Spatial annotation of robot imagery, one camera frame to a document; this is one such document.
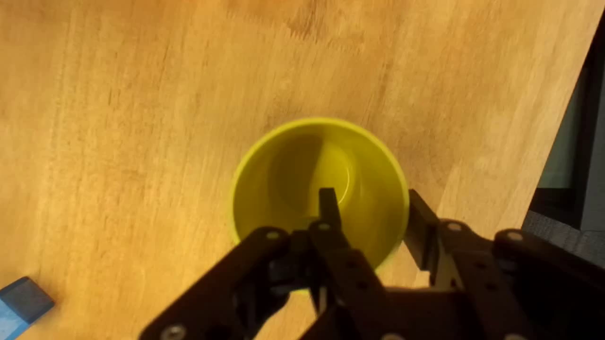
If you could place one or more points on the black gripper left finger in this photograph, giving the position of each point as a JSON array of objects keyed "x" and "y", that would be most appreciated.
[{"x": 250, "y": 283}]

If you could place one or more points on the yellow plastic cup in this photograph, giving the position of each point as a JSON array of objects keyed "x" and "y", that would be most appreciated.
[{"x": 281, "y": 175}]

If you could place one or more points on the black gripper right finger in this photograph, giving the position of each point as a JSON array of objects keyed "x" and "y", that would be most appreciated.
[{"x": 507, "y": 287}]

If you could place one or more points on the blue block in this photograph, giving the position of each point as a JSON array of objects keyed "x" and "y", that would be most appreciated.
[{"x": 22, "y": 304}]

